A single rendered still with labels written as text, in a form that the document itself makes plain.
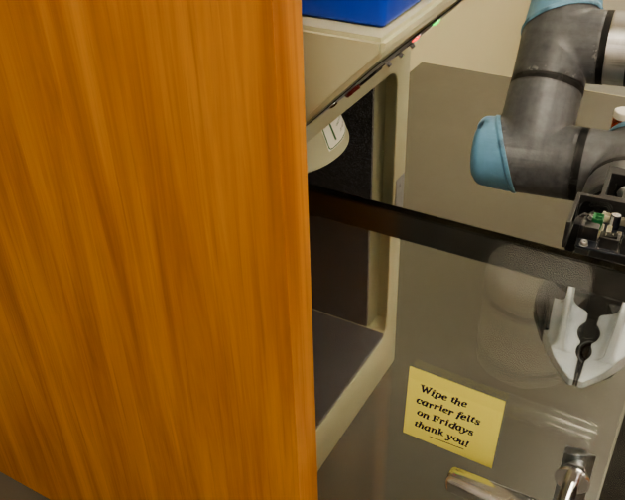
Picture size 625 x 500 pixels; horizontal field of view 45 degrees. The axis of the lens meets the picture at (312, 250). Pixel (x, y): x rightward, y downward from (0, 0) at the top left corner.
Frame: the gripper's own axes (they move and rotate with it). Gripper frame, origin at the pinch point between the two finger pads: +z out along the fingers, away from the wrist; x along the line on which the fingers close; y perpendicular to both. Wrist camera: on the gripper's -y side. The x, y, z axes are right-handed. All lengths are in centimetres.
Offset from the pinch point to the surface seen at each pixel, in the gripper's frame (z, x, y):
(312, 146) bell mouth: -14.4, -27.7, 6.1
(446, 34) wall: -164, -58, -31
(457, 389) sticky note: 1.5, -8.0, -3.2
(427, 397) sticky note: 1.3, -10.3, -5.2
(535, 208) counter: -79, -15, -32
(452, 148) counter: -95, -35, -31
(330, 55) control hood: 2.0, -18.3, 21.4
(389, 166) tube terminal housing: -31.2, -25.8, -3.4
